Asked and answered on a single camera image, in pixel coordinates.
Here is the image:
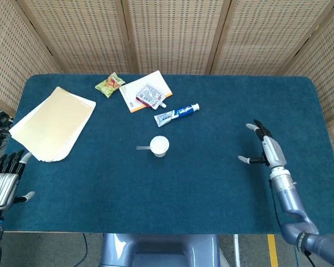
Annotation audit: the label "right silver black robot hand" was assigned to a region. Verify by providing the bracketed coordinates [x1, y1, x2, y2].
[238, 119, 287, 170]

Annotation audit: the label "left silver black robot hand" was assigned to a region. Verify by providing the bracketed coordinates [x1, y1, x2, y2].
[0, 149, 36, 211]

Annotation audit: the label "white paper cup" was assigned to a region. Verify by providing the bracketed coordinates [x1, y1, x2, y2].
[150, 135, 170, 159]

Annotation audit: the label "blue felt table cover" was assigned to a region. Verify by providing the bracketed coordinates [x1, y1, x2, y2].
[0, 73, 334, 235]

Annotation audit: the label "cream paper stack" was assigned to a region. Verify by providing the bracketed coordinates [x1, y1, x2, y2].
[8, 86, 97, 163]

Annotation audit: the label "white table leg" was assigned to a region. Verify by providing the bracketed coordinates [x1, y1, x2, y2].
[232, 234, 242, 267]

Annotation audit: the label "blue white toothpaste tube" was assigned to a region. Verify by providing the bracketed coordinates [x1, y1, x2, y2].
[154, 103, 200, 128]

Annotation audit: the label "white red spouted pouch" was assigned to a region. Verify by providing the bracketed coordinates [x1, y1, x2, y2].
[135, 83, 168, 109]

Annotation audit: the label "white booklet with orange edge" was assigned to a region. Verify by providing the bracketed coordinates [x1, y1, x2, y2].
[119, 70, 174, 113]

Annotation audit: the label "grey-blue robot torso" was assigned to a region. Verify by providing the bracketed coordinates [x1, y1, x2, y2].
[99, 233, 222, 267]

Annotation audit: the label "green snack packet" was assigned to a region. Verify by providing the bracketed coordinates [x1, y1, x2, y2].
[94, 72, 126, 99]

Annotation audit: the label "woven bamboo folding screen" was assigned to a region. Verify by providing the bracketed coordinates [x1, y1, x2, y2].
[0, 0, 334, 170]

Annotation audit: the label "black cables and power adapters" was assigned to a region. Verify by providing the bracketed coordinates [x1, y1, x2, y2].
[0, 110, 13, 155]

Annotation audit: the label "thin blue cable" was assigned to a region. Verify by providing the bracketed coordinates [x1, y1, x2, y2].
[82, 233, 89, 264]

